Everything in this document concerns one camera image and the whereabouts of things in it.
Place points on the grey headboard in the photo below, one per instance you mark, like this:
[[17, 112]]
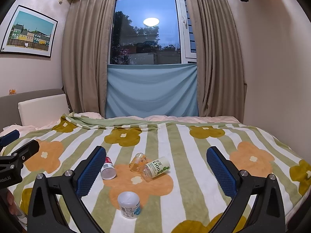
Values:
[[9, 109]]

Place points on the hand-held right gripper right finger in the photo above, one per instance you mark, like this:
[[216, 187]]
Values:
[[222, 172]]

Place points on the light blue cloth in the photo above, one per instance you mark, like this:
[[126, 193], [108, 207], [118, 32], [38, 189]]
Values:
[[151, 89]]

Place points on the white cup with blue label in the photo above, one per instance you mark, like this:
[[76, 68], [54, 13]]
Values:
[[128, 205]]

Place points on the beige curtain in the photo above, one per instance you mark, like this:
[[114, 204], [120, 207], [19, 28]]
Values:
[[85, 53], [213, 53]]

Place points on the person's left hand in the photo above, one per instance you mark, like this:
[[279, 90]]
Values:
[[11, 200]]

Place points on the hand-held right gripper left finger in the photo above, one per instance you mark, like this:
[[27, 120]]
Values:
[[88, 172]]

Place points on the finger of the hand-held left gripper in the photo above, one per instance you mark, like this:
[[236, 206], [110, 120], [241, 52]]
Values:
[[26, 149], [10, 136]]

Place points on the small clear orange bottle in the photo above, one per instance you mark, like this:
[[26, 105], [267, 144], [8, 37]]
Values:
[[138, 162]]

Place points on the small orange object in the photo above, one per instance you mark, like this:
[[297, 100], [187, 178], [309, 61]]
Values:
[[12, 91]]

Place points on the framed picture of houses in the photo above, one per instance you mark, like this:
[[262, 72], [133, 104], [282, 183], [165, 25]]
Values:
[[30, 31]]

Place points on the window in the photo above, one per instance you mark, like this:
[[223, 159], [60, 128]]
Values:
[[145, 29]]

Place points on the clear bottle with green label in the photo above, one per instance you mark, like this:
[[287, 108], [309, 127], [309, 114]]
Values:
[[158, 167]]

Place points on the white duvet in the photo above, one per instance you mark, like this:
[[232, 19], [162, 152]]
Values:
[[184, 119]]

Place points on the red and white can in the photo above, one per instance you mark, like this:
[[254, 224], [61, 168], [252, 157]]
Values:
[[108, 169]]

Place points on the striped floral blanket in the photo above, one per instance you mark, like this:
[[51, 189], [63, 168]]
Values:
[[170, 145]]

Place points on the white pillow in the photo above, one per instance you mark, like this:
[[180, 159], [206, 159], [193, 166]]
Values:
[[43, 108]]

